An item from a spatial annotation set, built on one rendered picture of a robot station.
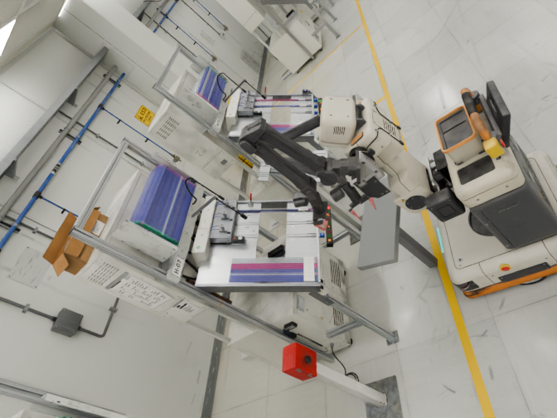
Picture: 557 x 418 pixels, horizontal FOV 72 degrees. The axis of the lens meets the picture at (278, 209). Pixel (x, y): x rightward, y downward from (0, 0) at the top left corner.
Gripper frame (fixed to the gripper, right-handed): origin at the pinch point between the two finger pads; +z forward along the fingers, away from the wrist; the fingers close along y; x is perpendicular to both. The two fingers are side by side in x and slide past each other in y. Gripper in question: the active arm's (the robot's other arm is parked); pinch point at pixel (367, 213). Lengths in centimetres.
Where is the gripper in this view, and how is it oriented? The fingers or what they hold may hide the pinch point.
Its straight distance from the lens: 209.5
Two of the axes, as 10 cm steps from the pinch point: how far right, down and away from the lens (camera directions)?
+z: 6.0, 7.9, 0.8
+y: -8.0, 6.0, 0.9
